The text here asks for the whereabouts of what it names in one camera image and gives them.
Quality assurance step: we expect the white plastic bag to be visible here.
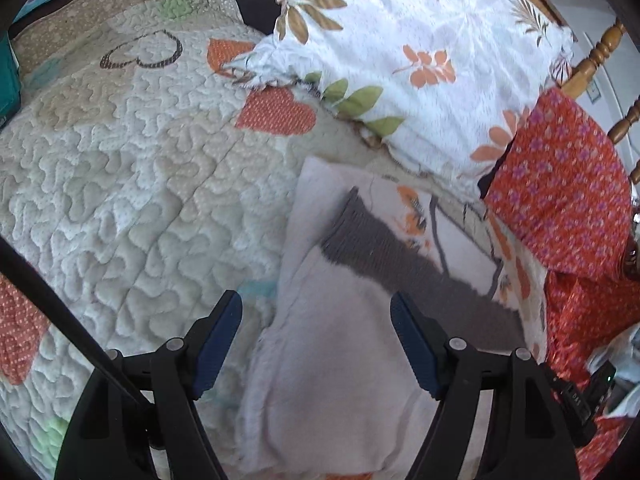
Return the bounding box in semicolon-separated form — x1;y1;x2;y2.
587;325;640;416

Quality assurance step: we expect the white floral pillow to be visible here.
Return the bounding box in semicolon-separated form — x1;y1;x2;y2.
225;0;576;196

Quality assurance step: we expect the green cardboard box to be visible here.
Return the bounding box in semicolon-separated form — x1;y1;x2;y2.
0;30;23;128

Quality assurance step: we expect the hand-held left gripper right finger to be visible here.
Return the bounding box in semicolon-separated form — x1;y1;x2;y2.
390;291;576;480

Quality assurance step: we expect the black cable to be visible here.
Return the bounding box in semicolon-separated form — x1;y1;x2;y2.
0;237;146;406

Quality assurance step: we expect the wooden headboard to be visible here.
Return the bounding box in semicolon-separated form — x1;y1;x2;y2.
515;0;640;186

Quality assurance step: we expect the cream patchwork quilt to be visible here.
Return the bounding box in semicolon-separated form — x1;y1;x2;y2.
0;0;391;480

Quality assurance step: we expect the cream floral knit cardigan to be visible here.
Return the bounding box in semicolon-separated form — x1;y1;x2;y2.
235;155;548;476

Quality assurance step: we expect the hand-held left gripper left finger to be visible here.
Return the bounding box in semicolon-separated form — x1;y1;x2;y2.
54;290;244;480

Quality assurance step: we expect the orange floral cloth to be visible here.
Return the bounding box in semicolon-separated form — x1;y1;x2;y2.
482;87;640;480

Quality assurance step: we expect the dark cloth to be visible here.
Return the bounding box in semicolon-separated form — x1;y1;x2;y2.
232;0;288;38

